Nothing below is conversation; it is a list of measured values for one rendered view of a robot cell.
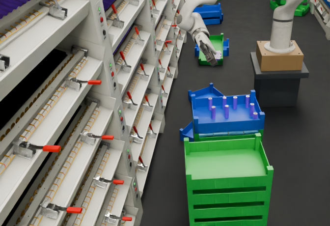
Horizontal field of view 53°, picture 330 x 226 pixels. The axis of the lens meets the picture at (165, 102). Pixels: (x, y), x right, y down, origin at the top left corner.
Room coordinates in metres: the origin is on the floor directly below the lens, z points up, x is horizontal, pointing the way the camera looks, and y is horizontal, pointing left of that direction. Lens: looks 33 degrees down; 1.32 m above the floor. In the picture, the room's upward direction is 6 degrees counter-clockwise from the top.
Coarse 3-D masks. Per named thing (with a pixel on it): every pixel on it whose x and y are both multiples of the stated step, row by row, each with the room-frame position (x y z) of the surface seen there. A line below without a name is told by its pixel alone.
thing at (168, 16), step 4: (164, 12) 2.35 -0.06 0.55; (168, 16) 2.34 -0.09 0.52; (172, 16) 2.33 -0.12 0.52; (168, 20) 2.33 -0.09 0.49; (168, 24) 2.26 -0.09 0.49; (156, 28) 2.14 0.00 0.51; (164, 28) 2.17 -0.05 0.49; (168, 28) 2.19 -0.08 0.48; (160, 32) 2.10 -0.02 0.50; (164, 32) 2.11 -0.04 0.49; (160, 36) 2.04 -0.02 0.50; (164, 36) 2.05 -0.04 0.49; (164, 40) 1.99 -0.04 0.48; (160, 48) 1.87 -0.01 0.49; (160, 52) 1.84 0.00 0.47
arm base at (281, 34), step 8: (272, 24) 1.94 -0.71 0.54; (280, 24) 1.88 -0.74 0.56; (288, 24) 1.87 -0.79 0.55; (272, 32) 1.92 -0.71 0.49; (280, 32) 1.87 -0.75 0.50; (288, 32) 1.87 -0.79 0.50; (272, 40) 1.91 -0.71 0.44; (280, 40) 1.87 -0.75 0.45; (288, 40) 1.87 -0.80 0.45; (272, 48) 1.90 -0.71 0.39; (280, 48) 1.87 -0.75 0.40; (288, 48) 1.88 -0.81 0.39
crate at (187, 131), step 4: (184, 128) 1.61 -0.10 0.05; (188, 128) 1.64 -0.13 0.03; (192, 128) 1.66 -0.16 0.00; (180, 132) 1.56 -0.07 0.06; (184, 132) 1.60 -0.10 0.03; (188, 132) 1.63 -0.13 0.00; (192, 132) 1.62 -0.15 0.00; (180, 136) 1.57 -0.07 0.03; (184, 136) 1.55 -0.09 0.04; (188, 136) 1.53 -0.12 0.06; (192, 136) 1.59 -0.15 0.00; (192, 140) 1.51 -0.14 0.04
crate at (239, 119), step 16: (192, 96) 1.31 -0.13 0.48; (224, 96) 1.31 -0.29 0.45; (240, 96) 1.31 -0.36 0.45; (192, 112) 1.21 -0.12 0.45; (208, 112) 1.27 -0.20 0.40; (240, 112) 1.24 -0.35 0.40; (256, 112) 1.23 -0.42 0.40; (208, 128) 1.12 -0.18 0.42; (224, 128) 1.12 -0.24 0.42; (240, 128) 1.11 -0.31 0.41; (256, 128) 1.11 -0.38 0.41
